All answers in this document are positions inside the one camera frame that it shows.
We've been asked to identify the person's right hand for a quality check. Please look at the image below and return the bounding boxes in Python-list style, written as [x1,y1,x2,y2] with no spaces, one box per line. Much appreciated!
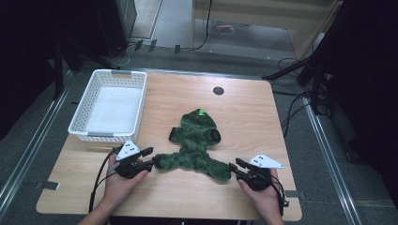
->
[237,168,284,221]

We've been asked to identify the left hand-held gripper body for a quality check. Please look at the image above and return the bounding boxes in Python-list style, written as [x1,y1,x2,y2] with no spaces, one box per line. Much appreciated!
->
[107,140,154,180]

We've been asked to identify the person's left hand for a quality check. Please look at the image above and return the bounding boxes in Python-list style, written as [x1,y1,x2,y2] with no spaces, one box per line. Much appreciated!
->
[101,154,149,211]

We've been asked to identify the black floor cables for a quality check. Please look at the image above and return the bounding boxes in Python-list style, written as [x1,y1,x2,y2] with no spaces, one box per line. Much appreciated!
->
[271,57,317,139]

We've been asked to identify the black metal stand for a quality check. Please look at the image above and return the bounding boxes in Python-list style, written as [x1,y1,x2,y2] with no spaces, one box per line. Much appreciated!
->
[52,38,120,101]

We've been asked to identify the white floor cable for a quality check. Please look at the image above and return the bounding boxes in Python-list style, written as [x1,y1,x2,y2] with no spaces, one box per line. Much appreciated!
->
[106,43,139,68]

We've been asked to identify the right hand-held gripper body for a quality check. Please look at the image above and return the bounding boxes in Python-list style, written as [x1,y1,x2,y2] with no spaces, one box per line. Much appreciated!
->
[236,153,285,192]

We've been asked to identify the green plush garment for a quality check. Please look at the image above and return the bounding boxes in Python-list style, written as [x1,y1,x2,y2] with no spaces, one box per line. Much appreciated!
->
[154,108,233,183]

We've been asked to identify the metal floor rail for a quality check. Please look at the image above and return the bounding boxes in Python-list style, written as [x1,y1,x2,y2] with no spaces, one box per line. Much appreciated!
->
[0,70,74,217]
[299,93,364,225]

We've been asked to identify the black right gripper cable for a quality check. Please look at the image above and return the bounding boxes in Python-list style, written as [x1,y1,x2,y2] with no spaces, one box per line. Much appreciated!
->
[257,171,291,218]

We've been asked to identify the white plastic basket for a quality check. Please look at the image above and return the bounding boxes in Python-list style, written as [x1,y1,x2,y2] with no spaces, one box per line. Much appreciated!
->
[68,68,148,143]

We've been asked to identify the black cabinet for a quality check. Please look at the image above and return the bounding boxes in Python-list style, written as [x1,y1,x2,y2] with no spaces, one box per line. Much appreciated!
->
[93,0,138,57]

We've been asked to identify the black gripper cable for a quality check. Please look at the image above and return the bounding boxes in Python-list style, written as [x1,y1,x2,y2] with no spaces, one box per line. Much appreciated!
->
[88,145,124,214]
[257,171,291,218]

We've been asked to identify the black tripod stand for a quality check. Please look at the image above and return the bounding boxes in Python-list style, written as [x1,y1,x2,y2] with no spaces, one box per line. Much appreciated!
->
[262,0,355,115]

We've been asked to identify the light wooden shelf unit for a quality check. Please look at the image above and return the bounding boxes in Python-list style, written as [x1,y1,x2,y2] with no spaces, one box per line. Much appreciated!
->
[191,0,344,60]

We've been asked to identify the red booklet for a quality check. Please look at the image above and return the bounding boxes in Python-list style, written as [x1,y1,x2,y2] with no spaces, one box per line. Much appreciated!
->
[215,22,237,36]

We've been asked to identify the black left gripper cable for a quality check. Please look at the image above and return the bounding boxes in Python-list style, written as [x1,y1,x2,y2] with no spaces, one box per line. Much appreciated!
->
[88,145,124,214]

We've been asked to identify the grey tape strip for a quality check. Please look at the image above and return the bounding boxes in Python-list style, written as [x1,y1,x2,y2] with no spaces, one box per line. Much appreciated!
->
[35,180,60,191]
[284,189,306,201]

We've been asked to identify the black hanging cable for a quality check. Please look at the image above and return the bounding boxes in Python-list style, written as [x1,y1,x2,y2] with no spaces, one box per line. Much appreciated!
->
[191,0,214,52]

